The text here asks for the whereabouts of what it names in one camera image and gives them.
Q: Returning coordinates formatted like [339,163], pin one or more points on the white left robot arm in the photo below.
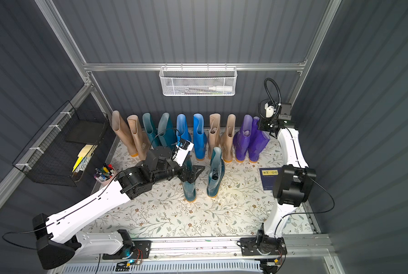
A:
[59,237]

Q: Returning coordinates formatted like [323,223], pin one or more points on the beige rain boot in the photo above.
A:
[122,130]
[214,132]
[141,140]
[227,139]

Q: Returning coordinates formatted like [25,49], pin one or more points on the black wire wall basket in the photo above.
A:
[49,158]

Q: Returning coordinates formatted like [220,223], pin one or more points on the dark teal boot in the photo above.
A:
[151,130]
[166,131]

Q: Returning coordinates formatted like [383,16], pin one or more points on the yellow notepad in basket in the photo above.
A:
[83,157]

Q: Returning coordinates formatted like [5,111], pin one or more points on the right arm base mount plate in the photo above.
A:
[267,246]

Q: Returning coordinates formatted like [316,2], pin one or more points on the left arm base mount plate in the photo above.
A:
[139,249]

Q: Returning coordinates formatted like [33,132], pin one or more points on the white bottle in basket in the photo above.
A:
[221,89]

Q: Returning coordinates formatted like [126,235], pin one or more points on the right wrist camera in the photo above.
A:
[269,109]

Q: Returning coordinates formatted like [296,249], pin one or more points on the purple front boot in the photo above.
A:
[242,138]
[258,141]

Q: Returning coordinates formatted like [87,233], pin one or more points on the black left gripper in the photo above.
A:
[182,172]

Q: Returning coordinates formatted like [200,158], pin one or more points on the dark blue book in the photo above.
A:
[269,177]

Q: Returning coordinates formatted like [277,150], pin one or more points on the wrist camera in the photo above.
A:
[182,148]
[269,109]

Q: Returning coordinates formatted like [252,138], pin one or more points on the white wire mesh basket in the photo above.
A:
[193,81]

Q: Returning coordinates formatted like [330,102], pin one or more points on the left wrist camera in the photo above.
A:
[182,148]

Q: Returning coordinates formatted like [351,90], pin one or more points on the pink cup of markers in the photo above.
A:
[105,174]

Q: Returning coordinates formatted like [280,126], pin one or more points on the blue rain boot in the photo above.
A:
[199,136]
[182,128]

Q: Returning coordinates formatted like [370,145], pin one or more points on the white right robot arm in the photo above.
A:
[294,181]

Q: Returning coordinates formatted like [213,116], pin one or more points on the floral floor mat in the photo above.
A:
[239,209]

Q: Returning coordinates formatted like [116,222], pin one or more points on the teal front boot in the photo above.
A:
[189,189]
[216,172]

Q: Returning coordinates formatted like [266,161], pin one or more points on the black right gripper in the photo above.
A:
[267,125]

